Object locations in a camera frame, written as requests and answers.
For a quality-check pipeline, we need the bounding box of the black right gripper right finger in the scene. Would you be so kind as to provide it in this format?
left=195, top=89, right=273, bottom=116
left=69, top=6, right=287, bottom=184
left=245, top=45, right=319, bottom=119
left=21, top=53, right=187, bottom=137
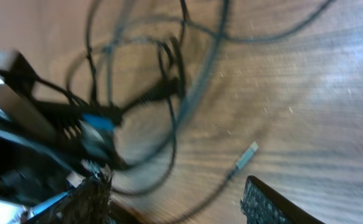
left=240, top=175, right=323, bottom=224

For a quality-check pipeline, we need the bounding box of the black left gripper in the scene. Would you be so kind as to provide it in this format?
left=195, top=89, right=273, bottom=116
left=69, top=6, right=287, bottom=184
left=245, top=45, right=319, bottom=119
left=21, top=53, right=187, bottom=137
left=0, top=51, right=127, bottom=170

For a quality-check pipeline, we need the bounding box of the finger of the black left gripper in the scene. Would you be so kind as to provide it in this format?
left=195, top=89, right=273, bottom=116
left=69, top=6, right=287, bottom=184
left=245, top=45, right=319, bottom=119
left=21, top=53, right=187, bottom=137
left=121, top=78, right=181, bottom=114

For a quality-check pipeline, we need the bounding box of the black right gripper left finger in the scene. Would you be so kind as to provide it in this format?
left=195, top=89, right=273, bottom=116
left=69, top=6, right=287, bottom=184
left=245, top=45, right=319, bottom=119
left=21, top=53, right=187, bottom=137
left=25, top=172, right=112, bottom=224

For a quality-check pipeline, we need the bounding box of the black usb cable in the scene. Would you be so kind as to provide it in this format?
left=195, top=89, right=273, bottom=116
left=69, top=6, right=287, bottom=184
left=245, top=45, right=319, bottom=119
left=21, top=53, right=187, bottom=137
left=64, top=0, right=337, bottom=200
left=156, top=141, right=260, bottom=224

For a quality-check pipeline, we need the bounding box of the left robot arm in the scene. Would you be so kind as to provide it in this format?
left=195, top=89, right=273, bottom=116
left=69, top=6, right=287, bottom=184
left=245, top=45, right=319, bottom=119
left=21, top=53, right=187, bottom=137
left=0, top=50, right=186, bottom=223

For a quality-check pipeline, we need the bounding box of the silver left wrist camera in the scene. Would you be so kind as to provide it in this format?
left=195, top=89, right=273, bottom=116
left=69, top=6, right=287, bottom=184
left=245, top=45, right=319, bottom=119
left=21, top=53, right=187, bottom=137
left=0, top=50, right=56, bottom=141

